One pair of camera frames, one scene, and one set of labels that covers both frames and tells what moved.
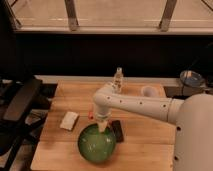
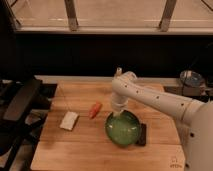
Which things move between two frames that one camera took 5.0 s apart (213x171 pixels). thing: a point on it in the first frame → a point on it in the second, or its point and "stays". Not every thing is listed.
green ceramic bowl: [94, 145] → [123, 130]
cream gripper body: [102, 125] → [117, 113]
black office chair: [24, 108] stays
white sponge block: [69, 120] stays
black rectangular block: [116, 128] → [142, 136]
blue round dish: [192, 78] stays
